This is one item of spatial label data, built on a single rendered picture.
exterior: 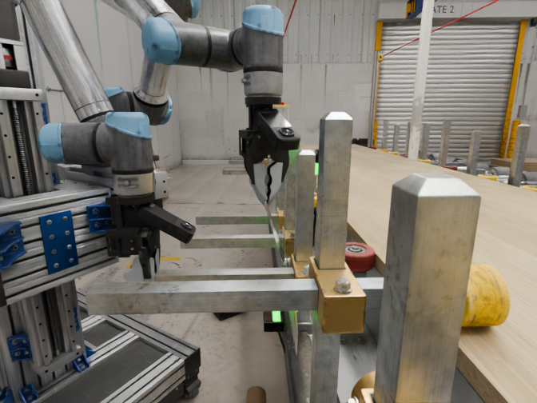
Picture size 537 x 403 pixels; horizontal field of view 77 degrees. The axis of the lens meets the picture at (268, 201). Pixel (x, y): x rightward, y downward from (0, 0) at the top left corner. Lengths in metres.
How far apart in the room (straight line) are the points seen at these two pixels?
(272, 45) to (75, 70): 0.41
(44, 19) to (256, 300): 0.68
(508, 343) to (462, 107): 9.15
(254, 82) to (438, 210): 0.50
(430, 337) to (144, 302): 0.34
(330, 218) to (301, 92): 8.23
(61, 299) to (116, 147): 0.83
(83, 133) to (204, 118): 8.18
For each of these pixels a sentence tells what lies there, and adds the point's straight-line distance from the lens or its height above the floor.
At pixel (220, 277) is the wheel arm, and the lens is 0.71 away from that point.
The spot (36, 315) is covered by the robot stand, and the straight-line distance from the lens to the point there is 1.36.
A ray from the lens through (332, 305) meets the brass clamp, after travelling 0.42.
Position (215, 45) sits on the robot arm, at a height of 1.30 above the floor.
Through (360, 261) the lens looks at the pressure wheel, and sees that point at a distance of 0.70.
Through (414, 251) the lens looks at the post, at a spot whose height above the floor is 1.10.
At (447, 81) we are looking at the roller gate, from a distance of 9.44.
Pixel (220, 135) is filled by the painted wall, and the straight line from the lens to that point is 8.77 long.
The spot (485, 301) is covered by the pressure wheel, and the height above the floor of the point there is 0.95.
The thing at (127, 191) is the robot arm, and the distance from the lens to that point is 0.67.
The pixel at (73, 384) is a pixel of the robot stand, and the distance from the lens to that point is 1.60.
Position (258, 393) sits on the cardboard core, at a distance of 1.58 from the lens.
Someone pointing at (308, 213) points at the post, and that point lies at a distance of 0.70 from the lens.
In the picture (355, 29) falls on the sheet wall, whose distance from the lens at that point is 9.00.
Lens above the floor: 1.17
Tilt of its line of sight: 14 degrees down
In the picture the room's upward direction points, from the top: straight up
